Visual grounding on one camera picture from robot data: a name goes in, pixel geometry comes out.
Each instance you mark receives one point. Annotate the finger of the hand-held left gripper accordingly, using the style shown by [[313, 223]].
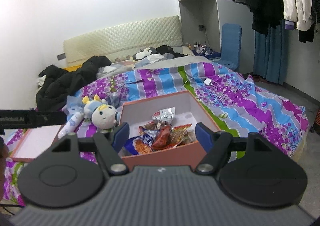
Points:
[[50, 118]]

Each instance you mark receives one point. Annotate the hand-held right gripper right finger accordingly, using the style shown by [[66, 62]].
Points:
[[203, 137]]

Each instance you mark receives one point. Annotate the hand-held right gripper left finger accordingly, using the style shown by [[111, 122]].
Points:
[[120, 137]]

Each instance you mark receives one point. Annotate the blue snack packet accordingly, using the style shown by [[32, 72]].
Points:
[[137, 144]]

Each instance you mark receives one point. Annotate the yellow and brown snack packet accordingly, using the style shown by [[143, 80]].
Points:
[[182, 133]]

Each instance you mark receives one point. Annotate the red foil snack packet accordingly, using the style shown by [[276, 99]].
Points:
[[162, 138]]

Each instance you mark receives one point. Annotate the silver snack packet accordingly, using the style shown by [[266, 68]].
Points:
[[163, 114]]

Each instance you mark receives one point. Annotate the deep pink cardboard box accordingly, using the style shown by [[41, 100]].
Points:
[[162, 158]]

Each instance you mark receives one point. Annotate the white spray bottle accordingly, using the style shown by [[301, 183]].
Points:
[[71, 124]]

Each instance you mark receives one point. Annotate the shallow pink box lid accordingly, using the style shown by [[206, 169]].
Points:
[[37, 141]]

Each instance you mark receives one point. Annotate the pale blue plastic bag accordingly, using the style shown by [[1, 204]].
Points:
[[73, 104]]

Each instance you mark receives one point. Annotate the white and blue plush toy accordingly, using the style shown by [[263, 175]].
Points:
[[102, 113]]

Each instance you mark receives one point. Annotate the black jacket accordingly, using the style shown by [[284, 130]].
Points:
[[67, 81]]

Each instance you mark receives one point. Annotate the pile of clothes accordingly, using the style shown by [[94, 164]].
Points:
[[46, 76]]

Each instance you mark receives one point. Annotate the purple floral printed blanket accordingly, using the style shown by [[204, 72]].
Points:
[[250, 116]]

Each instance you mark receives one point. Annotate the yellow pillow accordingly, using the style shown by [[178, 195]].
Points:
[[72, 67]]

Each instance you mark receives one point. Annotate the grey bedding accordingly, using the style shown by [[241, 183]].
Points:
[[155, 62]]

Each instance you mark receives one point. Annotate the black and white plush toy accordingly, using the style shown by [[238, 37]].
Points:
[[143, 54]]

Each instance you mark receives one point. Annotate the small bottles on nightstand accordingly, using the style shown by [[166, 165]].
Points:
[[197, 45]]

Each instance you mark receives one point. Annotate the blue folding chair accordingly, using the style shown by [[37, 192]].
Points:
[[230, 46]]

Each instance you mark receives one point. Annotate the cream quilted headboard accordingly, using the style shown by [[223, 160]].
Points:
[[120, 38]]

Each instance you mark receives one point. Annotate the blue curtain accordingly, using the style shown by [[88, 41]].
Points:
[[271, 56]]

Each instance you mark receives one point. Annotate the grey wardrobe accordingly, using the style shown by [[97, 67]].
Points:
[[200, 3]]

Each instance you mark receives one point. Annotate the dark wall socket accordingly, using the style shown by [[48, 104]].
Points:
[[61, 56]]

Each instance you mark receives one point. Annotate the small wall socket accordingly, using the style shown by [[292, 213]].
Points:
[[201, 27]]

